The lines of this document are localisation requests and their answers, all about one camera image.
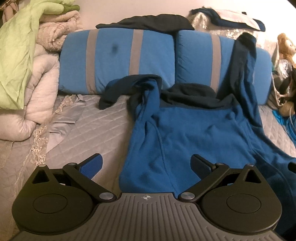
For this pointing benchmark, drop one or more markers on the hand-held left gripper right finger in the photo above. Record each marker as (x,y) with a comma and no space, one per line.
(198,165)

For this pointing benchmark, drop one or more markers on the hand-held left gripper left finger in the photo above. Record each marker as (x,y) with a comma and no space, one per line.
(91,166)

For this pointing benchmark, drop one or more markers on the blue fleece jacket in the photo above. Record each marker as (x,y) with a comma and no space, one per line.
(196,129)

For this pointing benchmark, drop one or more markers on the cream quilted comforter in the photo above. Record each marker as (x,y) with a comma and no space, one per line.
(34,97)

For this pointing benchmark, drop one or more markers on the turquoise cloth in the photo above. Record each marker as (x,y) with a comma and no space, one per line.
(281,120)

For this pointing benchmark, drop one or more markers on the blue grey-striped pillow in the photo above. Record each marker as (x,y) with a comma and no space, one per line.
(111,69)
(196,58)

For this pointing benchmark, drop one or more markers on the tan plush toy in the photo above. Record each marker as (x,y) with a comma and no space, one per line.
(288,109)

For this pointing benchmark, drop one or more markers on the light green sheet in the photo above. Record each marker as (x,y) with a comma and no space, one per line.
(16,58)

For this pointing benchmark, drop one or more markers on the beige lace blanket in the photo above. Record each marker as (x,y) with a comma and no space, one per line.
(57,30)

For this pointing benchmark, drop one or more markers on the silver sequin pillow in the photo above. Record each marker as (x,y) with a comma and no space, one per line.
(263,37)

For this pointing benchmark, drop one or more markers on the brown plush toy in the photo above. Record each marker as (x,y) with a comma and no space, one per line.
(286,46)

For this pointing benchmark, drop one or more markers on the black garment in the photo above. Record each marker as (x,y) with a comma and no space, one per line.
(150,22)

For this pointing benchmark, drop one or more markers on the navy and grey cloth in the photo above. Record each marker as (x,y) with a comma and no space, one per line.
(231,17)

